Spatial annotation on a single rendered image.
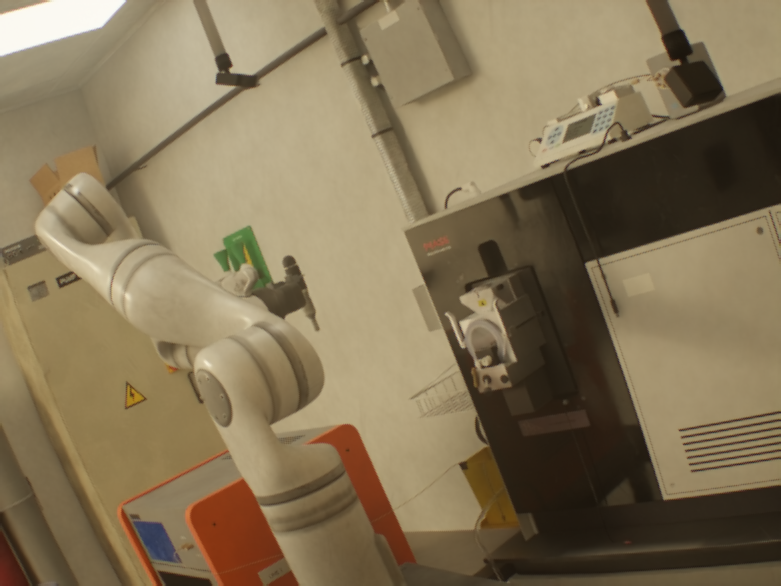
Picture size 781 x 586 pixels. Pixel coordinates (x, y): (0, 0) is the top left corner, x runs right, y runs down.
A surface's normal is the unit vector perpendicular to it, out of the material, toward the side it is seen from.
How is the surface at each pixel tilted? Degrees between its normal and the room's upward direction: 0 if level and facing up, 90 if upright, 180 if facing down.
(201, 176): 90
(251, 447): 92
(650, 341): 90
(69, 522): 90
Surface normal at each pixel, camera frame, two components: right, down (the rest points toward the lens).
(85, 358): 0.60, -0.21
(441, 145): -0.70, 0.33
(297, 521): -0.22, 0.14
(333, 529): 0.35, -0.10
